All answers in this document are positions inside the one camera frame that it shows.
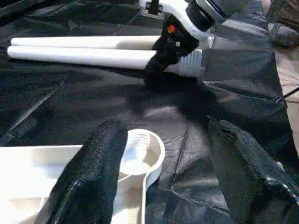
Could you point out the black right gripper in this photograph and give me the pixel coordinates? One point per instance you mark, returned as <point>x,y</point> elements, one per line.
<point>177,42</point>

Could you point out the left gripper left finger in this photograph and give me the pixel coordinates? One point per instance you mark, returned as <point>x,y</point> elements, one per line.
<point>88,182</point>

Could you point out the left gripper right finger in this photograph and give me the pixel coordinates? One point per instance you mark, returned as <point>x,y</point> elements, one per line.
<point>252,186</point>

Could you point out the white plastic table top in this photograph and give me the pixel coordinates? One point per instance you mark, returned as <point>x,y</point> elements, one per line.
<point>23,175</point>

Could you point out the white plastic table leg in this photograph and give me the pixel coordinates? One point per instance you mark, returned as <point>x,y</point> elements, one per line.
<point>70,56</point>
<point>70,42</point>

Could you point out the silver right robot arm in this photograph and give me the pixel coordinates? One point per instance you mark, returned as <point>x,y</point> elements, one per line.
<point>201,16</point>

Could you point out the black plastic mat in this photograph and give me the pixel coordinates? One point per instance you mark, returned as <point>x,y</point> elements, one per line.
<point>81,100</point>

